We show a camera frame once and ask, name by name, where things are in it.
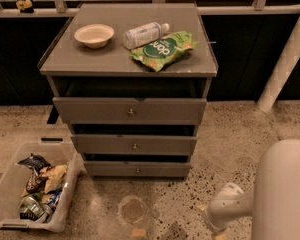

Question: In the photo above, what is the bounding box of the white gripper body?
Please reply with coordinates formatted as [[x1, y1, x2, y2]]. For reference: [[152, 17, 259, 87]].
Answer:
[[203, 204, 229, 234]]

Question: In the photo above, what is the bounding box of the grey bottom drawer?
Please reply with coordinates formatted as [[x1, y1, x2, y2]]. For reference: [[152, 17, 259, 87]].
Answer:
[[84, 161, 191, 178]]

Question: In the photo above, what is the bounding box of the grey drawer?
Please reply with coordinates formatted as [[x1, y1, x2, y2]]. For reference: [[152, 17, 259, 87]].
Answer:
[[71, 134, 197, 156], [84, 161, 191, 178], [53, 97, 206, 125]]

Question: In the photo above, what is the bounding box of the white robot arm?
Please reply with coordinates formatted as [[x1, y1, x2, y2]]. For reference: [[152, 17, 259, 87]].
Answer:
[[200, 139, 300, 240]]

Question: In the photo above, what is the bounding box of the grey middle drawer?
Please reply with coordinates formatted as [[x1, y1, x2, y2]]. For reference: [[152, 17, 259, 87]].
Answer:
[[71, 134, 197, 156]]

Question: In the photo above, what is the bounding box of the grey drawer cabinet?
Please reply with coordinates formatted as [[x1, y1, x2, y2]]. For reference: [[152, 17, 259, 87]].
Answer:
[[40, 3, 217, 164]]

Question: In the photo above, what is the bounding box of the grey top drawer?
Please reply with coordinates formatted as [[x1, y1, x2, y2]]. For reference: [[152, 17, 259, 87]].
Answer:
[[53, 97, 206, 125]]

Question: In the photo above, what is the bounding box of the blue soda can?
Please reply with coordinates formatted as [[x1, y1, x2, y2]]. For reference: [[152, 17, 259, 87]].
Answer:
[[43, 190, 62, 215]]

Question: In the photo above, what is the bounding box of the yellow chip bag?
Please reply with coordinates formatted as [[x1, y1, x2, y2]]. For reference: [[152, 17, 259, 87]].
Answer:
[[40, 165, 68, 194]]

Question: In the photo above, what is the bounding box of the green snack bag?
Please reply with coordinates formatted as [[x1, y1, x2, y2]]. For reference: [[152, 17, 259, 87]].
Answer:
[[130, 31, 198, 72]]

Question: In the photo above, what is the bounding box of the clear plastic bin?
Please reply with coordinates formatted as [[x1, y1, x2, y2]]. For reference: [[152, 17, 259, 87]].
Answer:
[[0, 142, 80, 233]]

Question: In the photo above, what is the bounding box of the brown snack packet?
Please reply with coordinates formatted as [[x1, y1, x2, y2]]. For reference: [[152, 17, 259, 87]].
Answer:
[[26, 174, 46, 194]]

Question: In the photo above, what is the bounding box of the dark blue snack bag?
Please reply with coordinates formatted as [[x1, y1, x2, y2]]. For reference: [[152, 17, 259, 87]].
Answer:
[[18, 153, 50, 172]]

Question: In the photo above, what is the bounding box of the clear plastic bottle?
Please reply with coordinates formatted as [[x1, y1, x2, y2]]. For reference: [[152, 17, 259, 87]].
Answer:
[[123, 22, 170, 49]]

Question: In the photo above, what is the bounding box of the white diagonal pipe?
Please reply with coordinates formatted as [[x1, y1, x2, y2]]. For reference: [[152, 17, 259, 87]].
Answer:
[[257, 16, 300, 113]]

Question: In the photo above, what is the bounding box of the white paper bowl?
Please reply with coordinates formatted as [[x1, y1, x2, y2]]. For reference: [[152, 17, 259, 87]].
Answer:
[[74, 24, 114, 49]]

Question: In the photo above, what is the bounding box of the small yellow black figure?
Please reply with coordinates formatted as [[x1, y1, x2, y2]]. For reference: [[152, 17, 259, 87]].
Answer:
[[16, 0, 34, 13]]

